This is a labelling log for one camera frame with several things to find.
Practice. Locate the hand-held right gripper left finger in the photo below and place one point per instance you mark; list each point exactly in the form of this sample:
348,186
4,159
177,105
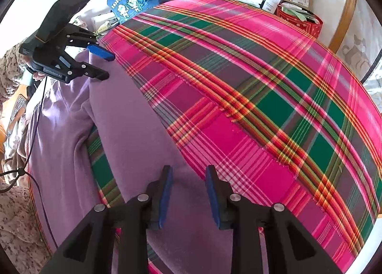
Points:
165,196

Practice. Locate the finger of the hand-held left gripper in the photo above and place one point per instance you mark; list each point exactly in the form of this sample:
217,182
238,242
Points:
101,52
95,72

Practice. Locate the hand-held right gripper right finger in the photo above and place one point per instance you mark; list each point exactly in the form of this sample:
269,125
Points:
213,196

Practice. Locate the purple fleece pants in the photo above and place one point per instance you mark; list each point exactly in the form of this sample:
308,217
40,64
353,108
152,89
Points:
125,130

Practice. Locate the person's left forearm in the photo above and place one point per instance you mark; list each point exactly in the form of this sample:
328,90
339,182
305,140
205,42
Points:
9,77

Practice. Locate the person's left hand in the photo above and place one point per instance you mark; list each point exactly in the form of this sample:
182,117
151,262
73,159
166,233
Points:
38,77

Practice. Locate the pink plaid bed sheet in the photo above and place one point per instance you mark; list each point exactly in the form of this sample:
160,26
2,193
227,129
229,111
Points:
253,98

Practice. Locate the white carton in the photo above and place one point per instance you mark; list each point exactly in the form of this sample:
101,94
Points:
273,2

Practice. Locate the red storage basket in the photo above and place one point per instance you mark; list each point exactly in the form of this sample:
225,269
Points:
301,28

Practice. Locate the printed plastic door curtain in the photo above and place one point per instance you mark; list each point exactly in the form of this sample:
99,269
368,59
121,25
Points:
358,53

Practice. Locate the wooden door frame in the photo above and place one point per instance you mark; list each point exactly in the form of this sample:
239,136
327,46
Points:
346,17

